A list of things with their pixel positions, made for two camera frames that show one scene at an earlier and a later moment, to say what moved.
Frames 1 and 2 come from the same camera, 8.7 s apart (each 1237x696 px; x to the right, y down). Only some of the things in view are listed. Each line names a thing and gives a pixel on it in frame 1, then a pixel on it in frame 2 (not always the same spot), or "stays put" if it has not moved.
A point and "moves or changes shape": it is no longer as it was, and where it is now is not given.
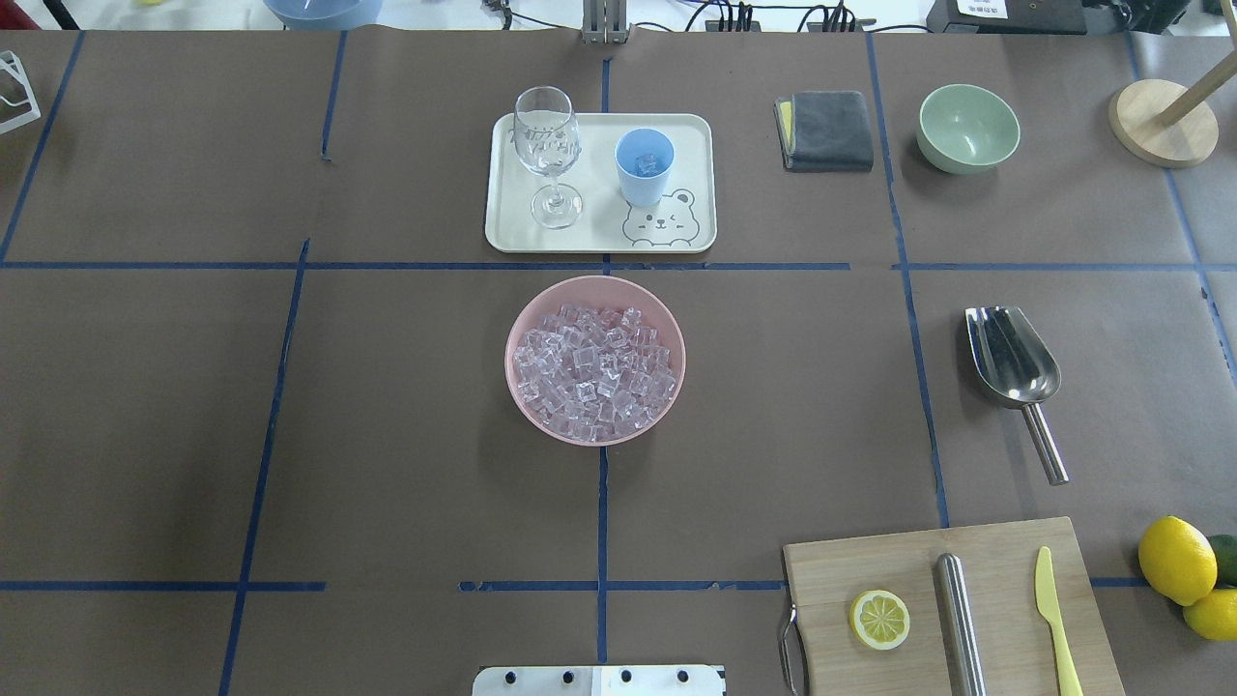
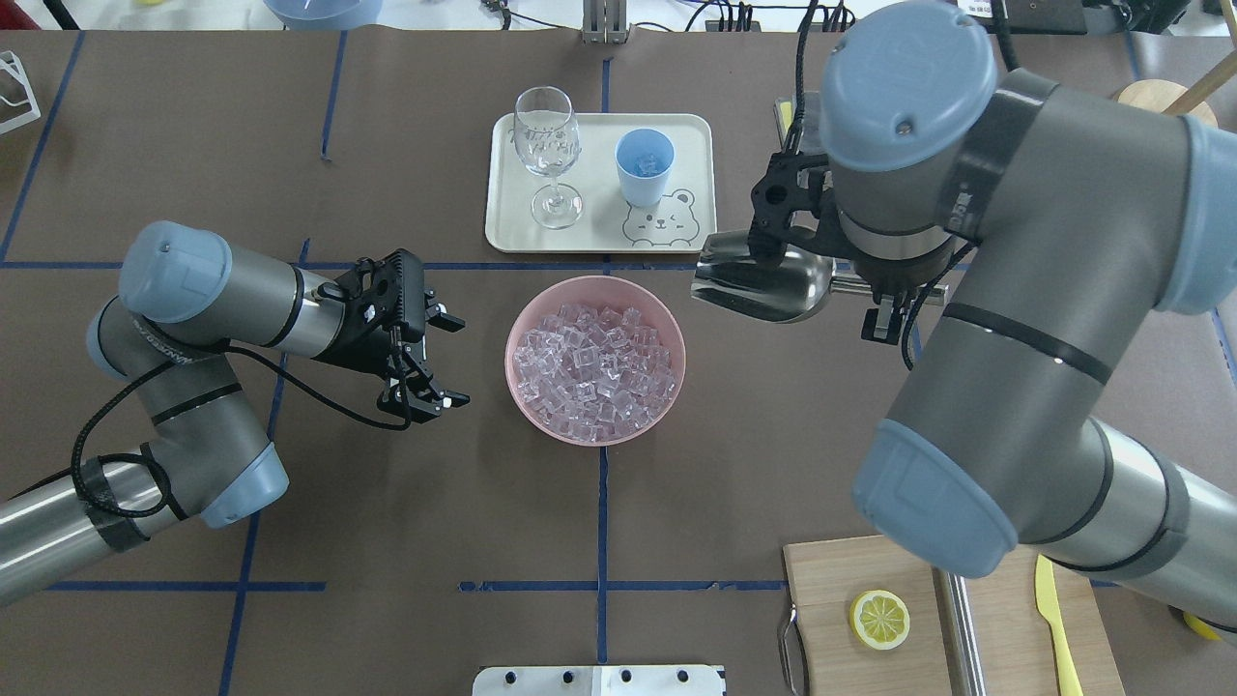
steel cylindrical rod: (964, 662) stays put
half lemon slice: (879, 619) stays put
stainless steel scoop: (1018, 370) moves or changes shape
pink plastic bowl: (594, 361) stays put
